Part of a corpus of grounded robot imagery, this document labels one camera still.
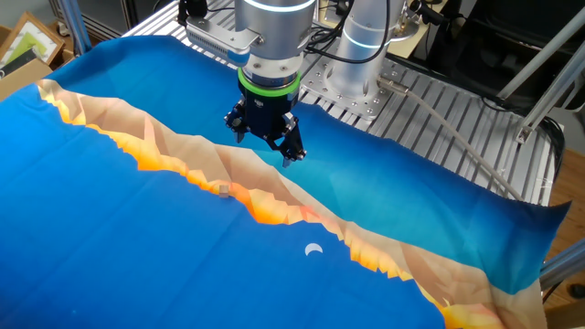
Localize green flange adapter ring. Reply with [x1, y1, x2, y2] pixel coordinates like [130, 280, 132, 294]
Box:
[237, 67, 303, 98]

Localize brown cardboard box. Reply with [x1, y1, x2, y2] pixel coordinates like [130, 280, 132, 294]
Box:
[0, 58, 54, 102]

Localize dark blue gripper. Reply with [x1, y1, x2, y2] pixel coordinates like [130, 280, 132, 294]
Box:
[223, 85, 308, 169]

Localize blue aluminium frame post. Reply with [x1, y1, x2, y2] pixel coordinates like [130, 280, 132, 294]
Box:
[58, 0, 93, 57]

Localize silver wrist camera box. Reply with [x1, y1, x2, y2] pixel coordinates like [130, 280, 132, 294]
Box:
[185, 16, 264, 68]

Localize black cylindrical device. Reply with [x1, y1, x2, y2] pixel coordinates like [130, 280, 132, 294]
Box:
[408, 0, 452, 27]

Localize grey hose with metal connector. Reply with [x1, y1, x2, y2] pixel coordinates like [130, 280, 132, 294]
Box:
[377, 75, 525, 202]

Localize silver aluminium frame bar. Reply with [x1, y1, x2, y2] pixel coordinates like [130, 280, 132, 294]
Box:
[496, 7, 585, 101]
[538, 238, 585, 290]
[515, 48, 585, 145]

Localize thick black cable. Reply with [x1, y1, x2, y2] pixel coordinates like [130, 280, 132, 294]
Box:
[541, 116, 568, 193]

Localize light brown cardboard piece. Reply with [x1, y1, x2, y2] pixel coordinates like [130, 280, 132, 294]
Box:
[544, 299, 585, 329]

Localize large black case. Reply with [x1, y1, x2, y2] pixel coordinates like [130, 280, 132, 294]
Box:
[428, 0, 585, 110]

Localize blue and orange tablecloth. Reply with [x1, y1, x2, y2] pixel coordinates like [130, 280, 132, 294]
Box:
[0, 35, 571, 329]

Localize long looping black cable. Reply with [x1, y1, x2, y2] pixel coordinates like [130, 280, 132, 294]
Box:
[303, 0, 392, 65]

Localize dark metal rack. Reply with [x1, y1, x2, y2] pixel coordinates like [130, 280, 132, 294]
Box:
[48, 0, 182, 42]

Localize tangled black cable bundle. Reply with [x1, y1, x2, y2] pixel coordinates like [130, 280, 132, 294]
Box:
[313, 17, 351, 50]

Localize wooden picture frame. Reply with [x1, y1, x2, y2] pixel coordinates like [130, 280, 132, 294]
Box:
[0, 11, 66, 69]

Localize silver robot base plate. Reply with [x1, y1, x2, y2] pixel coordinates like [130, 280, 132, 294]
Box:
[299, 55, 406, 121]

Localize black camera cable plug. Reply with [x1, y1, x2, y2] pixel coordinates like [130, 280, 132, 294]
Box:
[176, 0, 210, 27]

